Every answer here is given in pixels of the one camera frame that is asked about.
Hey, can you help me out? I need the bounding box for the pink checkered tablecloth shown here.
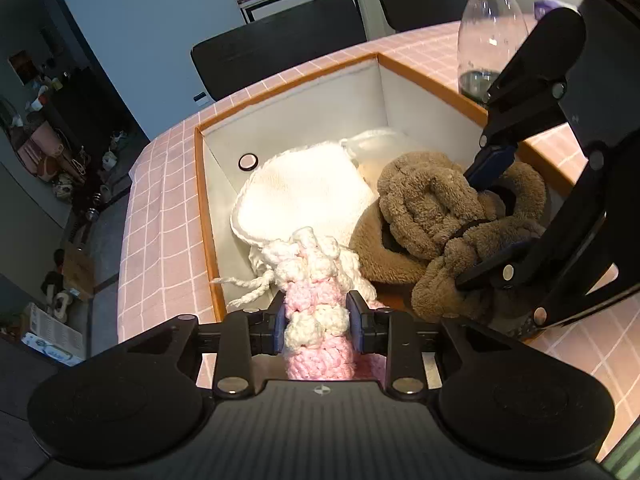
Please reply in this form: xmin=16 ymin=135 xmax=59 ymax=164
xmin=117 ymin=22 xmax=639 ymax=453

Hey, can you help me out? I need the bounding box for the orange white storage box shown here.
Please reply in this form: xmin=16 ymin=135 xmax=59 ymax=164
xmin=193 ymin=51 xmax=622 ymax=323

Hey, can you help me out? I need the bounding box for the brown plush toy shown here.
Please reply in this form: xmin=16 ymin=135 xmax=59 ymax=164
xmin=349 ymin=152 xmax=547 ymax=324

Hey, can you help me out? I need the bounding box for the pink white crochet toy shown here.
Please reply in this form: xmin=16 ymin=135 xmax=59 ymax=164
xmin=214 ymin=226 xmax=386 ymax=382

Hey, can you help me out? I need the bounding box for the black chair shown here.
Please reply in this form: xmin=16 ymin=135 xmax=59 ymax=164
xmin=191 ymin=0 xmax=367 ymax=101
xmin=380 ymin=0 xmax=468 ymax=32

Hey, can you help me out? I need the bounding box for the clear plastic water bottle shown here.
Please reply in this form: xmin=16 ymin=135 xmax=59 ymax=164
xmin=458 ymin=0 xmax=528 ymax=105

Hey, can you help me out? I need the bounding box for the black chair left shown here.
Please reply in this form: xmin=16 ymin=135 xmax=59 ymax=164
xmin=191 ymin=0 xmax=367 ymax=101

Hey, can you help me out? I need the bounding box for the white cloth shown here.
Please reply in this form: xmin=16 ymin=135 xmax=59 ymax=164
xmin=230 ymin=128 xmax=418 ymax=247

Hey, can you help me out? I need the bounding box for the black chair right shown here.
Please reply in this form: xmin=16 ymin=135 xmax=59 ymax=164
xmin=380 ymin=0 xmax=468 ymax=32

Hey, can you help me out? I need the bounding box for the purple tissue pack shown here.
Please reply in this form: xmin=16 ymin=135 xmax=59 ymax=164
xmin=533 ymin=0 xmax=578 ymax=22

